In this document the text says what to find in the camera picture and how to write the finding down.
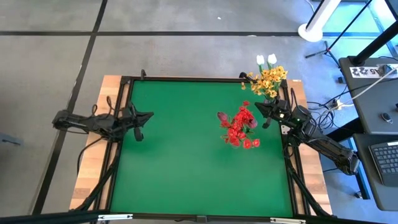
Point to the white paper label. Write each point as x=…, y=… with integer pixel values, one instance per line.
x=362, y=72

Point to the pink glass vase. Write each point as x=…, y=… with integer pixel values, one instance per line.
x=269, y=100

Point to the black desk with keyboard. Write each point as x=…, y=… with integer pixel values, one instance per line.
x=385, y=196

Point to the black computer keyboard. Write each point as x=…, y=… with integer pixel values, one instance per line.
x=387, y=161

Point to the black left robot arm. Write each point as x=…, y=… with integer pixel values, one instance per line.
x=87, y=121

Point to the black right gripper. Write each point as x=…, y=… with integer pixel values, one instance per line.
x=281, y=111

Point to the black table frame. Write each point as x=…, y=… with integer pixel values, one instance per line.
x=199, y=78

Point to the white artificial tulip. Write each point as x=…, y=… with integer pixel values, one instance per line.
x=260, y=59
x=272, y=58

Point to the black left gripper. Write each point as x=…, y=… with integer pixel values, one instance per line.
x=130, y=119

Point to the black tripod light stand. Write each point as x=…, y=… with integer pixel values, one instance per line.
x=326, y=49

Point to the black desk with paper label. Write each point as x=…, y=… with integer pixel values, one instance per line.
x=373, y=118

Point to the black camera rig beam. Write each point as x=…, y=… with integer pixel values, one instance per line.
x=46, y=217

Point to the red artificial flower bunch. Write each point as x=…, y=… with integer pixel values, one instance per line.
x=233, y=135
x=244, y=115

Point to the silver metal bracket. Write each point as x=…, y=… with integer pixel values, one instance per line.
x=287, y=220
x=115, y=216

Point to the green table mat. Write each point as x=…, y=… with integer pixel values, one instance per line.
x=186, y=171

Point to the thick black desk pole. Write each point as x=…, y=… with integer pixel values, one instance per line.
x=373, y=46

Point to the yellow artificial flower bunch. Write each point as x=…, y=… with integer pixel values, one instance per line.
x=276, y=73
x=262, y=85

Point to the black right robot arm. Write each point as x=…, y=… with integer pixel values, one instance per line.
x=326, y=146

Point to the small grey adapter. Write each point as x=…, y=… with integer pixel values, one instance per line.
x=385, y=69

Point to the white power strip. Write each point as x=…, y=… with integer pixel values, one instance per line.
x=337, y=104

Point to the white tower fan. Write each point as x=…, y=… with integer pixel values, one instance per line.
x=311, y=32

